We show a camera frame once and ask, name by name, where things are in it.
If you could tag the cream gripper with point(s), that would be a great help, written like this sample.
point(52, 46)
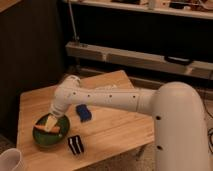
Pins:
point(51, 121)

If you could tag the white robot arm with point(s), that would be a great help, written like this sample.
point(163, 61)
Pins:
point(180, 130)

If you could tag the black striped eraser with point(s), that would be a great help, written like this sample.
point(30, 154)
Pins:
point(75, 144)

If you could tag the green bowl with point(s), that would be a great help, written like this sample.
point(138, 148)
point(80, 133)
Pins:
point(47, 139)

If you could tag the orange carrot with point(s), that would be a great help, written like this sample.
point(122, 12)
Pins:
point(54, 129)

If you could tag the wooden table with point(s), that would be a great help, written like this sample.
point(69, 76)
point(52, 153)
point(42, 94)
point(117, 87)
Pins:
point(109, 133)

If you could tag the white cup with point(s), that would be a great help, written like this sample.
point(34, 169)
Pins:
point(12, 160)

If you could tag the long grey shelf beam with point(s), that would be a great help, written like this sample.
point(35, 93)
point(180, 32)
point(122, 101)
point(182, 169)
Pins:
point(137, 59)

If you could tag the metal pole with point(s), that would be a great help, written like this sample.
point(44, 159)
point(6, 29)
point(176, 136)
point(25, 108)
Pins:
point(75, 36)

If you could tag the upper shelf board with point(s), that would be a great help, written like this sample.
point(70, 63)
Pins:
point(141, 8)

